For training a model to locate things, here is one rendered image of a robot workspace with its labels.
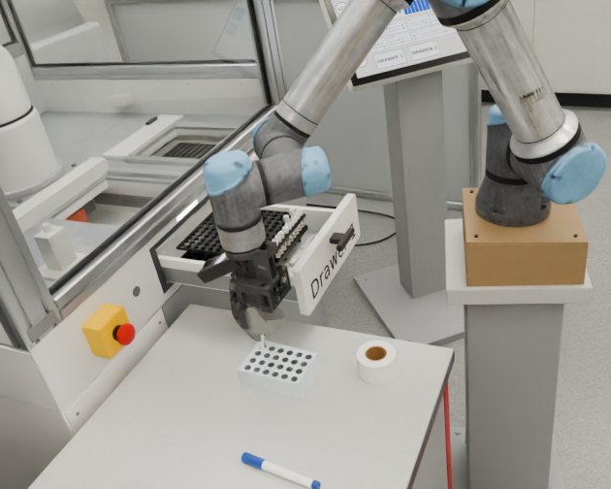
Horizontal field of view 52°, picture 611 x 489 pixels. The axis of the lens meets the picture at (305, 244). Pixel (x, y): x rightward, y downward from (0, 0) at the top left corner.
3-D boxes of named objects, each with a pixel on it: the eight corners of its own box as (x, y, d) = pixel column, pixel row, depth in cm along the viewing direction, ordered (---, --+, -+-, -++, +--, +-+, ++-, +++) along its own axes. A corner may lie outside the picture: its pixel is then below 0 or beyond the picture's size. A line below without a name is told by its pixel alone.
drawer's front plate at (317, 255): (360, 236, 140) (355, 192, 135) (308, 317, 119) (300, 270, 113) (353, 235, 141) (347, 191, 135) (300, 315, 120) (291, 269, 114)
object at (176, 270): (349, 233, 139) (346, 209, 136) (303, 304, 120) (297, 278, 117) (199, 217, 156) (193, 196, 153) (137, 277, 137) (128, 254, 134)
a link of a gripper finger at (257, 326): (273, 355, 111) (265, 313, 107) (245, 349, 114) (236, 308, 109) (281, 344, 114) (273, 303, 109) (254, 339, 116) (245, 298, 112)
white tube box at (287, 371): (321, 367, 115) (318, 352, 113) (301, 400, 109) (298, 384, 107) (263, 354, 121) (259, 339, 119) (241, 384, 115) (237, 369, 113)
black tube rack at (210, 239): (309, 238, 139) (305, 212, 136) (274, 285, 126) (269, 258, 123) (224, 229, 149) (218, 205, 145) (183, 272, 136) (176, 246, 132)
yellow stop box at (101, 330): (138, 335, 119) (126, 305, 115) (113, 361, 113) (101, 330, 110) (116, 331, 121) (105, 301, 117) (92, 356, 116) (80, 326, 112)
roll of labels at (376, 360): (365, 388, 109) (363, 372, 107) (353, 362, 115) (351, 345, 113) (402, 377, 110) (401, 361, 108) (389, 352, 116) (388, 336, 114)
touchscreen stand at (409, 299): (518, 319, 230) (529, 38, 176) (404, 357, 222) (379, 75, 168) (451, 252, 271) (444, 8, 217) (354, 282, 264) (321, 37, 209)
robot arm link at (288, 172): (311, 128, 105) (247, 144, 104) (330, 154, 96) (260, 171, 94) (317, 171, 109) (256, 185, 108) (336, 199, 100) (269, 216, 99)
